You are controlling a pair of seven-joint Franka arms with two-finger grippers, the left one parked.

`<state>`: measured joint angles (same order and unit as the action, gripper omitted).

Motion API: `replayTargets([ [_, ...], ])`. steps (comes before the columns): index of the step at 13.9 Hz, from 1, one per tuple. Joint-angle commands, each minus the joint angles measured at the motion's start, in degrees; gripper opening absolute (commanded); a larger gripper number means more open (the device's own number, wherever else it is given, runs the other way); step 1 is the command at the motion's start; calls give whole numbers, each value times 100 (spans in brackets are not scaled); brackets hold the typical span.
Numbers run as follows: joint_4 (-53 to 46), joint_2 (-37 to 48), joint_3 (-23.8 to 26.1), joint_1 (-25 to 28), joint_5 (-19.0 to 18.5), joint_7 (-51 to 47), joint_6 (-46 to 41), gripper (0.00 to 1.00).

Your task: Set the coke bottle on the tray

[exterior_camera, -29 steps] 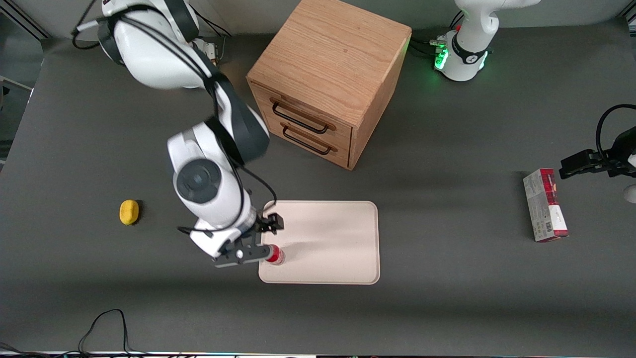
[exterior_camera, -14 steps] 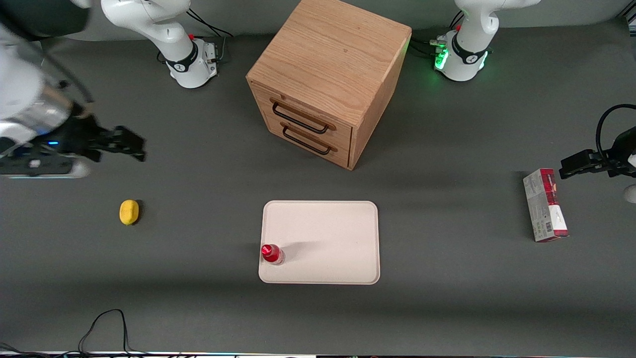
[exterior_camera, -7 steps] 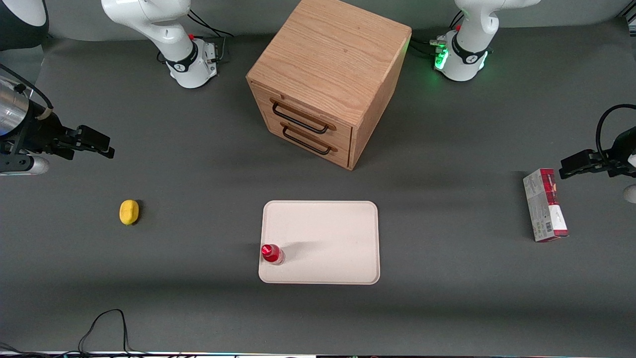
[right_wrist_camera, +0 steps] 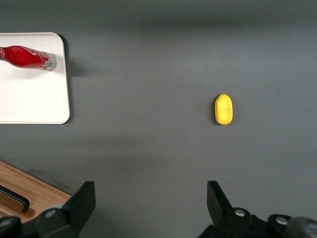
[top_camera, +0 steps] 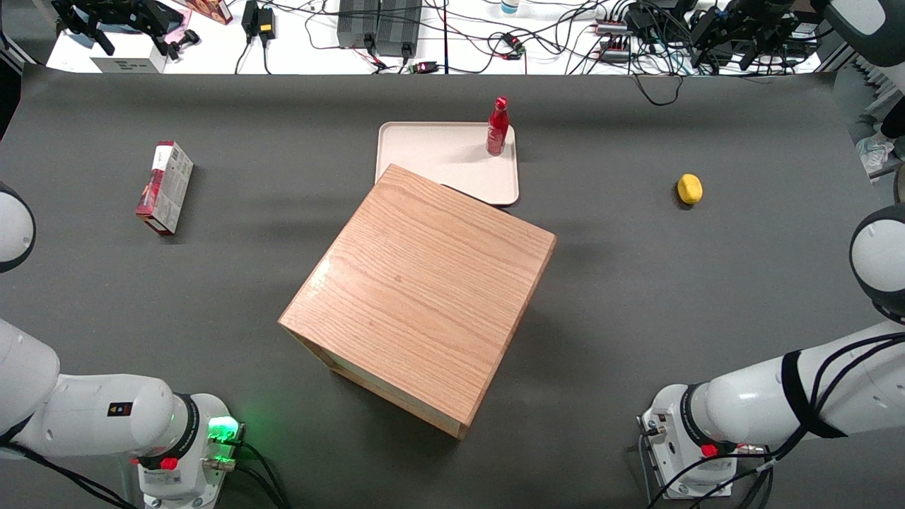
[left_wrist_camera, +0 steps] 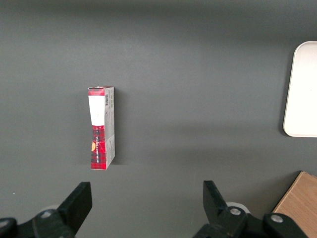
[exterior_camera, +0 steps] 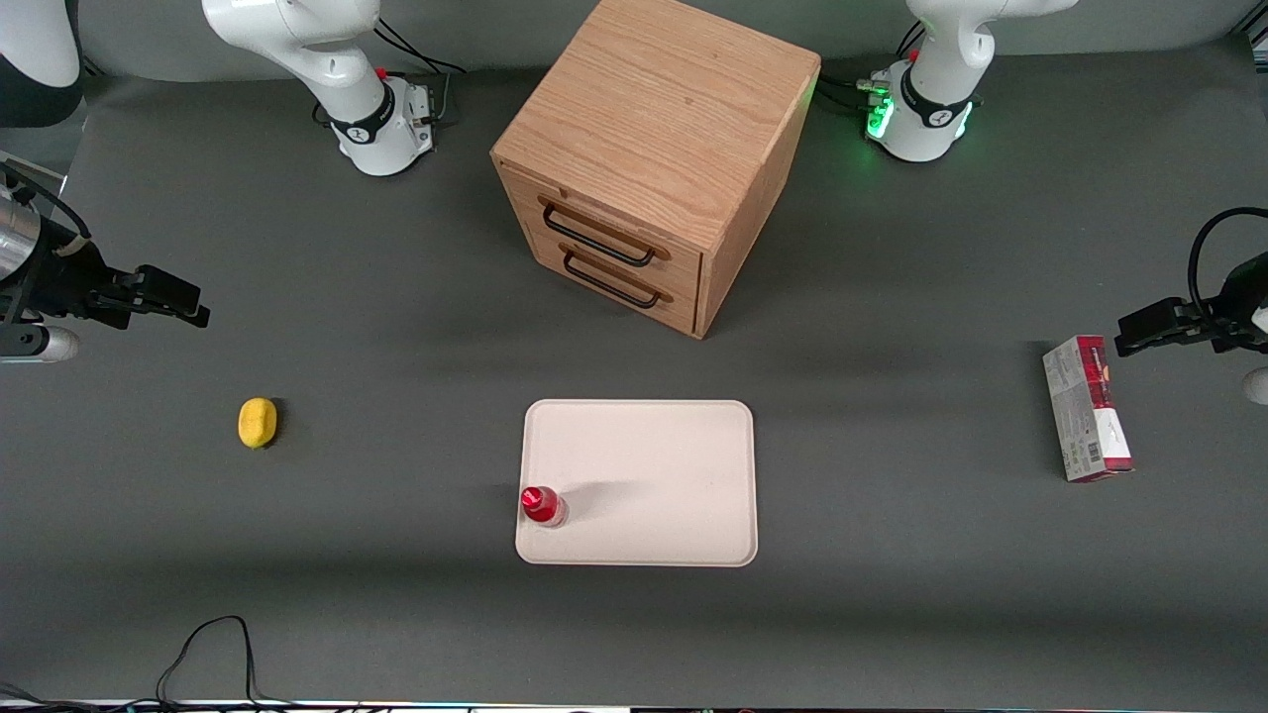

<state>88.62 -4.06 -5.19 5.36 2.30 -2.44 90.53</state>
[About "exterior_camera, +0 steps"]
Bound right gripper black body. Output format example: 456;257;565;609
8;241;142;323

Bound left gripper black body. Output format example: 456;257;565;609
1194;253;1268;355

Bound coke bottle with red cap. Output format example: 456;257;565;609
520;485;569;529

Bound white rectangular tray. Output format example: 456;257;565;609
515;399;759;568

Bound red plaid cardboard box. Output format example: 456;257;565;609
1042;335;1135;483

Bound yellow lemon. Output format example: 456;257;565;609
238;397;279;450

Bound wooden two-drawer cabinet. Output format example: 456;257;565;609
490;0;822;341

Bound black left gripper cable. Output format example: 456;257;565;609
1187;207;1268;320

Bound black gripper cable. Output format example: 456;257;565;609
1187;207;1268;320
0;161;92;260

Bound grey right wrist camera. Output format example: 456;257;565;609
0;327;80;364

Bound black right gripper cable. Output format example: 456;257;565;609
0;161;92;260

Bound black cable at table edge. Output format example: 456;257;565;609
0;615;328;713

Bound black right arm base cables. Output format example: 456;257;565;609
374;15;469;128

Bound black arm base cables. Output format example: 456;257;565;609
817;20;927;115
374;15;469;128

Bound black left arm base cables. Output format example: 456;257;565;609
817;20;927;115

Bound black metal drawer handle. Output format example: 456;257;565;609
539;197;672;268
562;246;663;310

